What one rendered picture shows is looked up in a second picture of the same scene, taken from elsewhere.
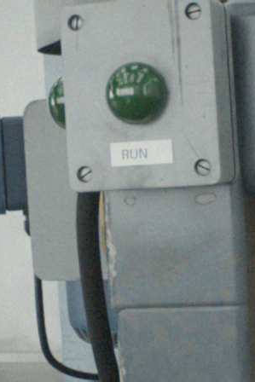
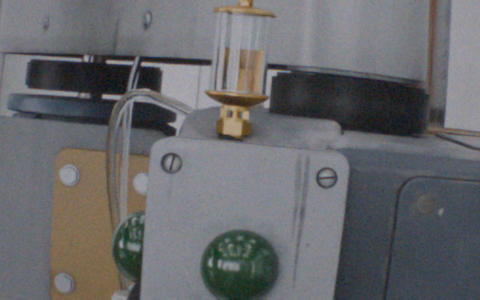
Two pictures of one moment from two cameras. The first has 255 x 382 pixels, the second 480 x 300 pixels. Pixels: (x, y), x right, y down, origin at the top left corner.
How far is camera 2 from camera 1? 0.18 m
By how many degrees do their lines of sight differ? 13
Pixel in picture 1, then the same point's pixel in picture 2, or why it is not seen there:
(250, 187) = not seen: outside the picture
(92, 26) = (193, 173)
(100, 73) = (194, 234)
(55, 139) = (10, 164)
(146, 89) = (259, 271)
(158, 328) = not seen: outside the picture
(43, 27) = (12, 31)
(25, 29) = not seen: outside the picture
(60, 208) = (8, 241)
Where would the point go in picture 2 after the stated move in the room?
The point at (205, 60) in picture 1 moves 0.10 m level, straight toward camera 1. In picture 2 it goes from (331, 241) to (404, 283)
